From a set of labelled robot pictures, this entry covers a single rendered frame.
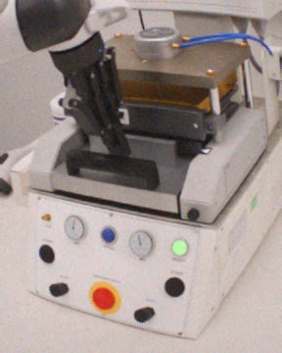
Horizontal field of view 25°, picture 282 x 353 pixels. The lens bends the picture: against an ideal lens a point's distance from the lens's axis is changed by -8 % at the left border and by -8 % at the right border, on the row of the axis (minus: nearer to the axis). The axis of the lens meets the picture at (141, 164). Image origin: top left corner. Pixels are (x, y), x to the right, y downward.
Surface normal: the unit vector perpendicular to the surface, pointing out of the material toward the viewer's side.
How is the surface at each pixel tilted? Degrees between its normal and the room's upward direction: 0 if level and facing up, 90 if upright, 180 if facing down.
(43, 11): 77
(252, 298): 0
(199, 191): 41
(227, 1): 90
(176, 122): 90
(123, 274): 65
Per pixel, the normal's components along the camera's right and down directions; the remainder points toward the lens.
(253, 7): -0.48, 0.46
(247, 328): -0.11, -0.88
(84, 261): -0.49, 0.05
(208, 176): -0.40, -0.36
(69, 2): 0.71, -0.02
